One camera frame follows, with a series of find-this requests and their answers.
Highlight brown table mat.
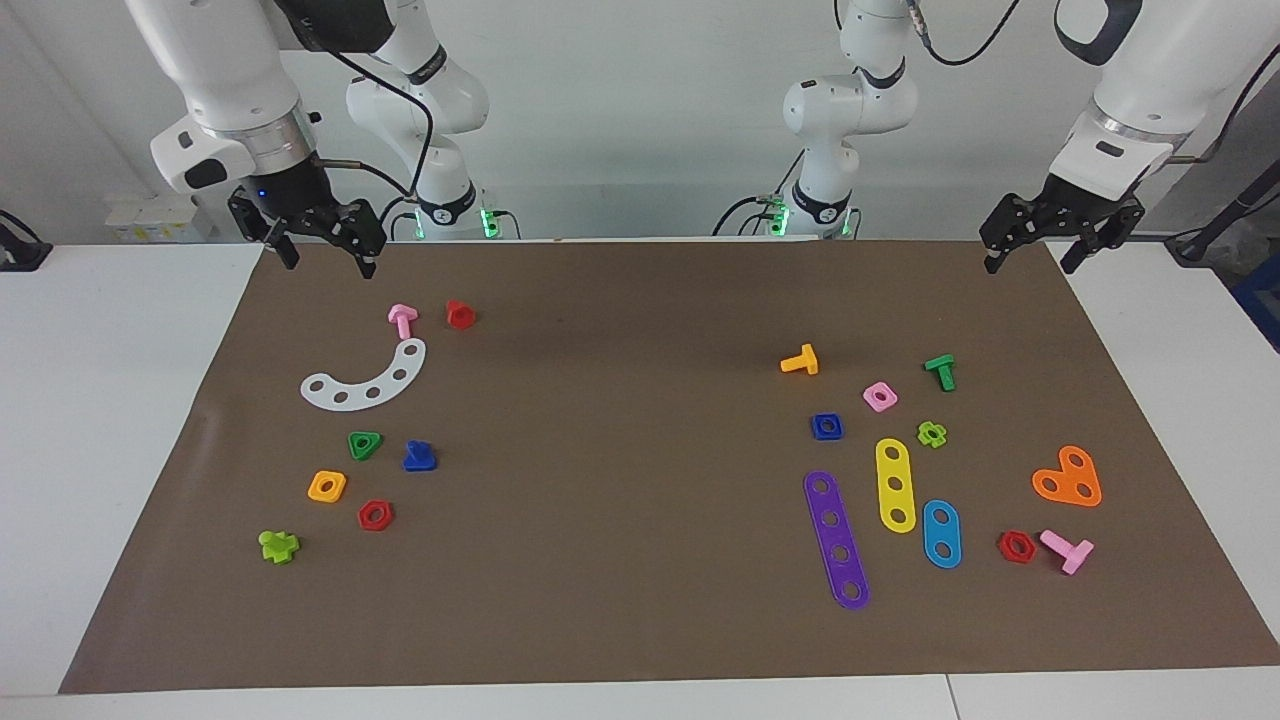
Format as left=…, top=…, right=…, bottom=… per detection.
left=58, top=238, right=1280, bottom=695

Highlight black base cable bundle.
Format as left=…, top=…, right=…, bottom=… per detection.
left=712, top=150, right=806, bottom=238

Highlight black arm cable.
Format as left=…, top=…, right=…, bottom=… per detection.
left=328, top=48, right=436, bottom=199
left=905, top=0, right=1021, bottom=68

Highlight black clamp device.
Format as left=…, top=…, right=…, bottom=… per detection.
left=0, top=210, right=53, bottom=273

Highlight blue two-hole strip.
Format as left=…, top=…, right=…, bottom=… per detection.
left=921, top=499, right=963, bottom=570

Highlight yellow three-hole strip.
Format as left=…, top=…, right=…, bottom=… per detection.
left=874, top=438, right=918, bottom=535

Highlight orange heart-shaped plate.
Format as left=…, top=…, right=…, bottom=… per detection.
left=1031, top=445, right=1103, bottom=508

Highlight blue crate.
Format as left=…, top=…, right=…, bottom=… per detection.
left=1232, top=250, right=1280, bottom=353

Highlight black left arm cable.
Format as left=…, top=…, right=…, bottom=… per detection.
left=905, top=0, right=1021, bottom=68

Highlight black stand with pole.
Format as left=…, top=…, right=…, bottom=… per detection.
left=1165, top=160, right=1280, bottom=266

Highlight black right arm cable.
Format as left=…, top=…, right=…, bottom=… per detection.
left=328, top=48, right=436, bottom=199

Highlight purple four-hole strip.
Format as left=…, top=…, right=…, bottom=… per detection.
left=803, top=470, right=871, bottom=611

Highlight white cardboard box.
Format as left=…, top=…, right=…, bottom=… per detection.
left=104, top=193, right=214, bottom=244

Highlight large pink T-shaped screw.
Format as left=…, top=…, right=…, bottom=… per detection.
left=1039, top=529, right=1095, bottom=576

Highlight white curved perforated strip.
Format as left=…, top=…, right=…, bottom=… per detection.
left=300, top=338, right=428, bottom=412

